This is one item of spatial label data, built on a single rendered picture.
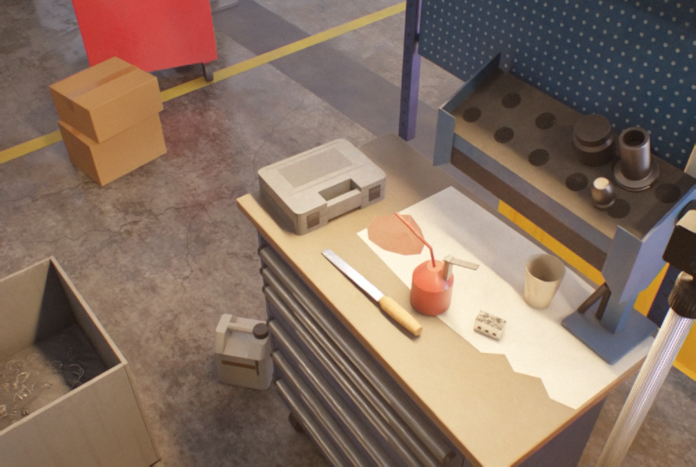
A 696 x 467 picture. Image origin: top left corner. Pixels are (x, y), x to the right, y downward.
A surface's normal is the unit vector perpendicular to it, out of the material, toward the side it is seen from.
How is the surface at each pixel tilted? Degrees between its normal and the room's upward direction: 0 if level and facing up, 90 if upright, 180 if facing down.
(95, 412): 90
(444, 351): 0
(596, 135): 28
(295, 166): 0
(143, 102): 90
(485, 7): 90
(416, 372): 0
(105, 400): 90
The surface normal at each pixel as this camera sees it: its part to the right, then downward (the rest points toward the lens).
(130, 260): 0.00, -0.76
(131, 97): 0.77, 0.42
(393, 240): -0.26, -0.23
